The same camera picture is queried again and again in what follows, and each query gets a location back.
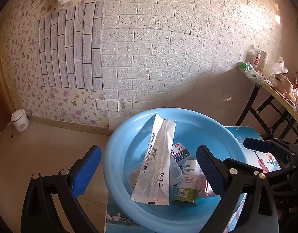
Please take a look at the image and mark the light blue plastic basin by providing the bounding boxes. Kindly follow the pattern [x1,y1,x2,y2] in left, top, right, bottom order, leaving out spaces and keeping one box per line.
[103,108,247,232]

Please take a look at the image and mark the green printed plastic bag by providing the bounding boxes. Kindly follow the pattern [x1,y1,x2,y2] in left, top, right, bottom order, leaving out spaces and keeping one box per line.
[237,62,277,88]

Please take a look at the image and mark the bread in plastic bag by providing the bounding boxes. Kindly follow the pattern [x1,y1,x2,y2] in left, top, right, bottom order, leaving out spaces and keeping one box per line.
[275,73,298,105]

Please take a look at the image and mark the white ceramic pot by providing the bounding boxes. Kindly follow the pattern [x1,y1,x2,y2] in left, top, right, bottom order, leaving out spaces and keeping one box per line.
[11,109,29,133]

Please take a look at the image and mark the pink plastic holder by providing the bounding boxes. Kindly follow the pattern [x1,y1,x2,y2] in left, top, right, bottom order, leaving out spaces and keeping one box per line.
[196,172,215,198]

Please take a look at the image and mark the green white cylindrical can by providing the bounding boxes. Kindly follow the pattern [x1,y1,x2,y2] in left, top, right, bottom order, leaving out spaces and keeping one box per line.
[171,159,202,207]

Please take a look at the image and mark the white long paper packet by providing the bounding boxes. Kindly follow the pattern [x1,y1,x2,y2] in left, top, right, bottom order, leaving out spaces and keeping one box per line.
[131,114,176,206]

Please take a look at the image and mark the yellow folding table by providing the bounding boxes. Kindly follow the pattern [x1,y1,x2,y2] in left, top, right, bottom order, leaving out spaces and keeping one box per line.
[235,77,298,144]

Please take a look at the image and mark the white wall socket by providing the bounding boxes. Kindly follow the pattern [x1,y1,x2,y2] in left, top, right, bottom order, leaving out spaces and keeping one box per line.
[96,99,120,112]

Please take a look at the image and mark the clear toothpick box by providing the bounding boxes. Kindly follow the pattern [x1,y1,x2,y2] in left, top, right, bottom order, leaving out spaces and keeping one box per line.
[127,157,182,191]

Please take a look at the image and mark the clear bottle red label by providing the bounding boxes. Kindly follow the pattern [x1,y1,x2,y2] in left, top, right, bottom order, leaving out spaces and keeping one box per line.
[252,45,261,70]

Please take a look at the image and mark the small table with scenery print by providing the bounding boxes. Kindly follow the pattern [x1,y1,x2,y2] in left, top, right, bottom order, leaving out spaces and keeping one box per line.
[105,126,281,232]

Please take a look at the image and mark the white paper roll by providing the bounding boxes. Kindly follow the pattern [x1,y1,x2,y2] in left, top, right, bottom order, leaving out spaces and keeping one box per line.
[258,50,269,72]

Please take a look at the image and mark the clear floss pick box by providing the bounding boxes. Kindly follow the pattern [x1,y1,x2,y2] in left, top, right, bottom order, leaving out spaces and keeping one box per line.
[171,143,192,167]

